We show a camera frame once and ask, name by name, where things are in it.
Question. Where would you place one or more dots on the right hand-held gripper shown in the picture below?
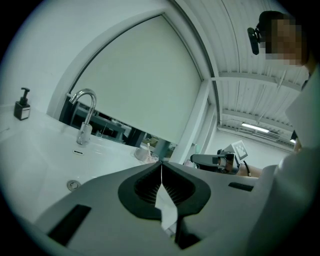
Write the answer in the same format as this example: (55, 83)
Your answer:
(240, 150)

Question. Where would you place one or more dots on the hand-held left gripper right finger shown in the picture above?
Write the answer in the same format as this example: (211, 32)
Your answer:
(225, 207)

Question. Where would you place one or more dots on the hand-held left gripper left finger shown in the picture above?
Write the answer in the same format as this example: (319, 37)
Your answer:
(105, 220)

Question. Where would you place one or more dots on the person's right forearm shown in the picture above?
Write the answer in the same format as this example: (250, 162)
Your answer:
(252, 172)

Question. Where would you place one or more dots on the teal rounded object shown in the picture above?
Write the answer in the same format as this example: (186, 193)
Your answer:
(197, 148)

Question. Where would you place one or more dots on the chrome sink drain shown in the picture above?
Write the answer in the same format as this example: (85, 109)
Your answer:
(74, 185)

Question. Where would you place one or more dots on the long ceiling light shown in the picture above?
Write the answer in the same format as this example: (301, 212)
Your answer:
(255, 127)

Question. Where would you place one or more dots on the dark framed window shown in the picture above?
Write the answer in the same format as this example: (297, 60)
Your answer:
(136, 137)

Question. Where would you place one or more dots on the chrome faucet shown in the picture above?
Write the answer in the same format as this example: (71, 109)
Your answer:
(85, 132)

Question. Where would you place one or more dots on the white sink vanity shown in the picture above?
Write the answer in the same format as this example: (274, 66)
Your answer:
(37, 155)

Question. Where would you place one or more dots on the large white roller blind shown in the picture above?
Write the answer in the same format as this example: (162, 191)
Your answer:
(140, 82)

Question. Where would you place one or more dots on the black soap dispenser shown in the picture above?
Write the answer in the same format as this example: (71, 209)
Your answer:
(22, 111)

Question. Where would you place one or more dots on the person's head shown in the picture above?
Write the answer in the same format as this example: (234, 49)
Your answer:
(285, 37)

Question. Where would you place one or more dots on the black head-worn camera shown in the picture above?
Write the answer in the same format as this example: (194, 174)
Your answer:
(255, 42)

